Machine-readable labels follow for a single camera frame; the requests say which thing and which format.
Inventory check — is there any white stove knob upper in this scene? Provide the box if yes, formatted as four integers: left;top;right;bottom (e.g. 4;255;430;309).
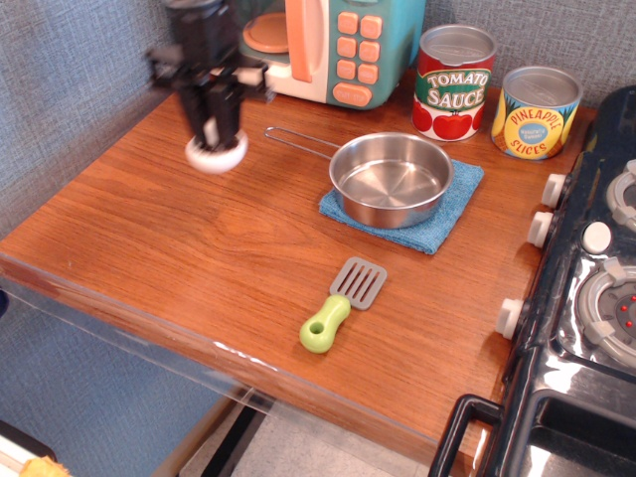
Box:
541;174;566;209

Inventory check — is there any white toy mushroom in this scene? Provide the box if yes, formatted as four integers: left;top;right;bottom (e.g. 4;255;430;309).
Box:
185;129;248;175

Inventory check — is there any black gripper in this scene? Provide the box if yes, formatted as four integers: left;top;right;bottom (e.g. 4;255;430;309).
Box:
146;9;275;149

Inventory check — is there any white round stove button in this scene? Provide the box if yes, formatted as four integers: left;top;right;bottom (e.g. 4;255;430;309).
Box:
581;222;612;254

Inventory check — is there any white stove knob middle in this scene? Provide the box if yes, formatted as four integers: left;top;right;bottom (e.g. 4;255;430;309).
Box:
527;212;554;248

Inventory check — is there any white stove knob lower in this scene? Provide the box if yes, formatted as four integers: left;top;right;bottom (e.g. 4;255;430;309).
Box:
495;298;524;340

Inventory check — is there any green handled grey spatula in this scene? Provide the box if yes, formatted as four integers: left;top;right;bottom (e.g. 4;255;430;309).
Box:
299;256;388;354

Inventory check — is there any white stove knob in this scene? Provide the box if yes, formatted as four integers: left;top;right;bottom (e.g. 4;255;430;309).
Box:
495;298;524;340
541;174;566;209
527;212;554;248

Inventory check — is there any tomato sauce can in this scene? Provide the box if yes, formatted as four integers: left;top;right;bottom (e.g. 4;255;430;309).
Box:
411;24;497;142

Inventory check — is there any steel pan with wire handle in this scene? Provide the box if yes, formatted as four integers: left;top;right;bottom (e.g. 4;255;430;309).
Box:
264;126;455;230

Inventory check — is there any black toy stove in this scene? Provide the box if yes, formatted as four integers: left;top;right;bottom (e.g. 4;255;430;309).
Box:
429;86;635;476

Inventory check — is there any toy microwave teal and orange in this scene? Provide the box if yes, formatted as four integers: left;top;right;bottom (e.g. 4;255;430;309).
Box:
232;0;426;110

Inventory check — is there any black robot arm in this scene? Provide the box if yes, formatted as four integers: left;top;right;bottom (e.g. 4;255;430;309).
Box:
146;1;273;152

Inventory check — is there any orange object bottom left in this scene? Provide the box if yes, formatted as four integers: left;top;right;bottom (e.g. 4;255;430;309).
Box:
1;456;71;477

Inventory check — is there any blue cloth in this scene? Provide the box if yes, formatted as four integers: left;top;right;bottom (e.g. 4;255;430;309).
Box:
319;160;484;255

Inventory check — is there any pineapple slices can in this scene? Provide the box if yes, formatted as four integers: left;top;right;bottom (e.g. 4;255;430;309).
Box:
491;66;583;161

